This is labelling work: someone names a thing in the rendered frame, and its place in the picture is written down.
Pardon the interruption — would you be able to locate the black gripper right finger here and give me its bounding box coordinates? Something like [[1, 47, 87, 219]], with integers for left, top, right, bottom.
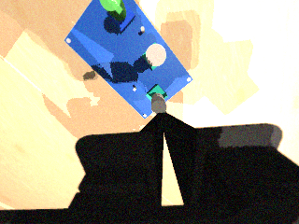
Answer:
[[162, 112, 283, 204]]

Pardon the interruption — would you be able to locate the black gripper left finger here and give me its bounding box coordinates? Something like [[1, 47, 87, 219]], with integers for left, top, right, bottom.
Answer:
[[75, 113, 164, 205]]

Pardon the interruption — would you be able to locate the blue circuit board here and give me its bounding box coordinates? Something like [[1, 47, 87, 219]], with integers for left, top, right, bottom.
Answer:
[[64, 0, 193, 119]]

